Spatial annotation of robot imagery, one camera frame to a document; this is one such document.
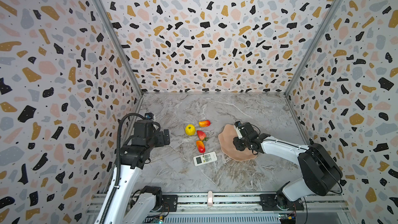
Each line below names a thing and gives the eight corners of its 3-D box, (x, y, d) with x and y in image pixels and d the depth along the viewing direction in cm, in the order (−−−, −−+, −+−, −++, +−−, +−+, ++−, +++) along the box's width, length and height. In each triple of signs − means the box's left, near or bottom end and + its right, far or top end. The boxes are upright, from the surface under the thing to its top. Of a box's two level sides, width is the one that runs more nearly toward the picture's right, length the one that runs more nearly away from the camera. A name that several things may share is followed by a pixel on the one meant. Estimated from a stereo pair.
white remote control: (194, 166, 87) (194, 165, 86) (192, 158, 90) (192, 157, 89) (217, 160, 90) (218, 158, 88) (215, 152, 93) (215, 151, 91)
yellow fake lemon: (184, 132, 102) (183, 127, 97) (190, 127, 104) (189, 122, 99) (190, 137, 99) (189, 132, 94) (196, 132, 102) (196, 127, 97)
